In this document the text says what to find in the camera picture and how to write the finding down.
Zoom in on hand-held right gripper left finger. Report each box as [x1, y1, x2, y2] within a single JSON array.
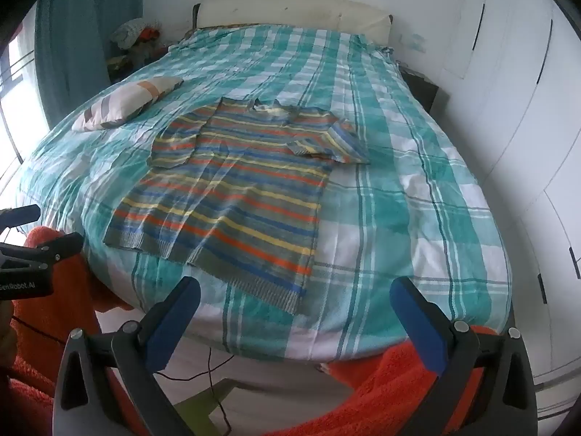
[[53, 276, 201, 436]]

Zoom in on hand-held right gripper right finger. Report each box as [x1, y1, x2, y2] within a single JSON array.
[[390, 276, 539, 436]]

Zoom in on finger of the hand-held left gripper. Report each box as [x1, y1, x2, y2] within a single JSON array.
[[35, 233, 85, 265], [0, 205, 41, 229]]

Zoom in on striped knit sweater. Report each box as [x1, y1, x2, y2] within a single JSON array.
[[102, 97, 372, 315]]

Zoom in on pile of clothes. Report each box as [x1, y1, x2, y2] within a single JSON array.
[[111, 17, 165, 50]]

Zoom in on orange fleece cloth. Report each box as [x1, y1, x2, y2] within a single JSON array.
[[0, 225, 515, 436]]

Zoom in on green stool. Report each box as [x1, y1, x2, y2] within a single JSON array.
[[174, 378, 247, 436]]

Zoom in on window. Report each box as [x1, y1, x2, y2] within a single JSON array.
[[0, 20, 52, 191]]

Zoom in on patchwork pillow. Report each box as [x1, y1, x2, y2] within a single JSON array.
[[70, 76, 185, 133]]

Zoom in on teal curtain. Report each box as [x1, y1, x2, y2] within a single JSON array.
[[34, 0, 146, 132]]

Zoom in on white wardrobe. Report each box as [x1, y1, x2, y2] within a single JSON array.
[[441, 0, 581, 388]]

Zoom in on dark bedside table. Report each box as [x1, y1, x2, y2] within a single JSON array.
[[398, 65, 451, 115]]

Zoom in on cream bed headboard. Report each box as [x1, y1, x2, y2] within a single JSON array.
[[192, 0, 394, 45]]

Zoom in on thin black cable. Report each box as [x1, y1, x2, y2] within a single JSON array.
[[13, 315, 70, 347], [153, 344, 237, 436]]

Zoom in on wall socket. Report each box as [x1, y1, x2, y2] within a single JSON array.
[[399, 34, 428, 52]]

